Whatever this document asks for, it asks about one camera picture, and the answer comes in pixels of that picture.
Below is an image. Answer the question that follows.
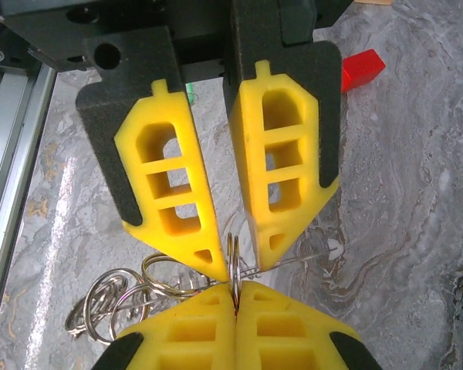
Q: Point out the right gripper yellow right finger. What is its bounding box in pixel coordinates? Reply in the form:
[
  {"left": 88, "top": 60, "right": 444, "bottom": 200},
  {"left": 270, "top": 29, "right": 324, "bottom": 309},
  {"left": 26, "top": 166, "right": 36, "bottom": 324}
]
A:
[{"left": 235, "top": 280, "right": 383, "bottom": 370}]

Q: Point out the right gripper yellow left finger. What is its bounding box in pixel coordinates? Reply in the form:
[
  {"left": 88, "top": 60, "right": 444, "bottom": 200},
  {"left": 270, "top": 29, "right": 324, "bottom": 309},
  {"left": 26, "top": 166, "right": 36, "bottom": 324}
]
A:
[{"left": 90, "top": 280, "right": 238, "bottom": 370}]

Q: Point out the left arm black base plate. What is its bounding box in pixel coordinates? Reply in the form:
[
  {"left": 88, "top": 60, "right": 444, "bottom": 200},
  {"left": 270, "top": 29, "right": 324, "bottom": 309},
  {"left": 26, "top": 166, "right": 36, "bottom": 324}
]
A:
[{"left": 0, "top": 30, "right": 43, "bottom": 72}]

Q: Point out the aluminium mounting rail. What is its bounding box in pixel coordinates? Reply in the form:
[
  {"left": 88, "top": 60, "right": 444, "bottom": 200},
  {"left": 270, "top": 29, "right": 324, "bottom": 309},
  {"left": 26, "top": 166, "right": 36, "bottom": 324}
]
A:
[{"left": 0, "top": 63, "right": 57, "bottom": 271}]

